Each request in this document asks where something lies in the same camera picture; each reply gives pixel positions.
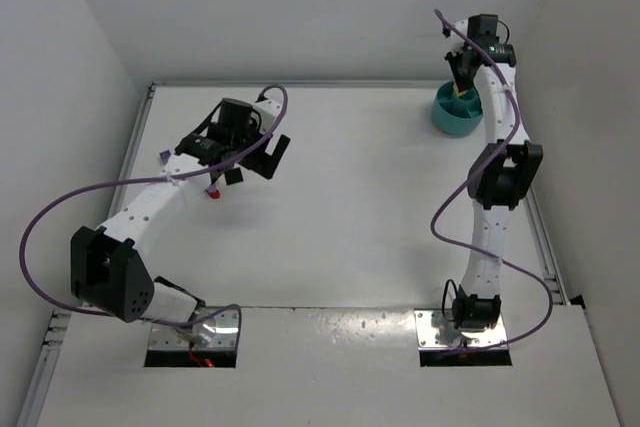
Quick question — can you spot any teal divided round container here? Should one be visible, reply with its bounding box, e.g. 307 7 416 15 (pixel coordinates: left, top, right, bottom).
431 82 484 137

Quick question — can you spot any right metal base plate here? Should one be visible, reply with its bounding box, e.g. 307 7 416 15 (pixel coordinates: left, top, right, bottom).
414 309 507 352

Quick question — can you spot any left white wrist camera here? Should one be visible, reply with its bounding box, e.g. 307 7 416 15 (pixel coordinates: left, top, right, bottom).
251 99 282 134

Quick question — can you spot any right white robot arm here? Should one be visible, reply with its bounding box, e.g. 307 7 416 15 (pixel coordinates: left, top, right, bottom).
446 14 543 331

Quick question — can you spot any yellow lego brick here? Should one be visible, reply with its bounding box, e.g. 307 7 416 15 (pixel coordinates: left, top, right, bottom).
453 85 471 97

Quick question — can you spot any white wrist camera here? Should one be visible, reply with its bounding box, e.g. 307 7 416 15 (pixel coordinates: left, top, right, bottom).
442 19 469 50
251 99 282 134

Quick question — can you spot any red round lego plate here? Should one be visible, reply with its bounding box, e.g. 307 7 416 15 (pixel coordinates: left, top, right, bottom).
206 186 220 199

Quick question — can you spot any metal base plate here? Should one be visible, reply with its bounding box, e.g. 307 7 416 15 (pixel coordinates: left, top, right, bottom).
414 309 507 352
148 308 241 353

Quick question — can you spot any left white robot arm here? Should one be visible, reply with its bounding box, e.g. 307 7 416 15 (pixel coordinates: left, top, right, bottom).
70 94 290 324

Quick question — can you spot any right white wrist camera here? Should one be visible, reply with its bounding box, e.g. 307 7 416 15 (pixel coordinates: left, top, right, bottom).
442 19 469 50

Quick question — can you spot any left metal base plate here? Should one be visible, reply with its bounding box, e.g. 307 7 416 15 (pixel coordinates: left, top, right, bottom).
148 308 241 353

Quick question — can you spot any small purple lego brick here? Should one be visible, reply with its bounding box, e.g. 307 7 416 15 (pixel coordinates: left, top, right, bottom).
159 150 171 164

